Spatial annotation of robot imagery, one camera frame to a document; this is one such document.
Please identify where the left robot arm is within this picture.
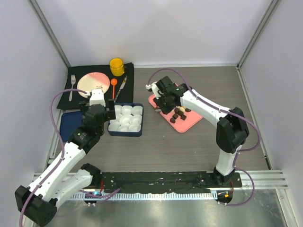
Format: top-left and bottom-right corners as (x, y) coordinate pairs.
(15, 99), (116, 227)

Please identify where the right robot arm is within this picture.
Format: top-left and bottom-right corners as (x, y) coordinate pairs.
(145, 76), (250, 187)

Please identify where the dark blue chocolate box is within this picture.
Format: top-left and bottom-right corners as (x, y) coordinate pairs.
(107, 103), (144, 137)

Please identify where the dark blue box lid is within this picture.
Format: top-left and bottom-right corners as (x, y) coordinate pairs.
(59, 111), (82, 143)

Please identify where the orange plastic spoon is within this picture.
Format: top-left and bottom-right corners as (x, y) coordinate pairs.
(110, 78), (118, 99)

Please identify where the black cloth placemat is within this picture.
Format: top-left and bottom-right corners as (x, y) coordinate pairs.
(65, 63), (134, 103)

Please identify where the steak knife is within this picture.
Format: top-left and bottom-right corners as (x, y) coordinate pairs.
(114, 76), (127, 102)

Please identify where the pink and cream plate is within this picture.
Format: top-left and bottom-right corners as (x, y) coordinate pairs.
(77, 72), (110, 94)

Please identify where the pink plastic tray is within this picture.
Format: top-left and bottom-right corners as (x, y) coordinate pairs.
(148, 95), (203, 133)

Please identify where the silver fork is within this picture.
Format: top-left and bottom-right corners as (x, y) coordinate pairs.
(69, 75), (76, 102)

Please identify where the yellow mug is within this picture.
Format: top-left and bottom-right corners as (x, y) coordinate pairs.
(109, 58), (125, 77)

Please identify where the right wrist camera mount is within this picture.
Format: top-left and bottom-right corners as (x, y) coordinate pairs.
(145, 81), (163, 99)

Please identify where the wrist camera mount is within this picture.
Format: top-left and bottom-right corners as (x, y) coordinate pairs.
(145, 81), (163, 99)
(87, 88), (106, 107)

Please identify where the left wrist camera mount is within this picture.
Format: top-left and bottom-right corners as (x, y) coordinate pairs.
(87, 88), (106, 107)

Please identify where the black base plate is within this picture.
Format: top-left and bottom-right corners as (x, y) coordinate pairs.
(101, 171), (242, 194)

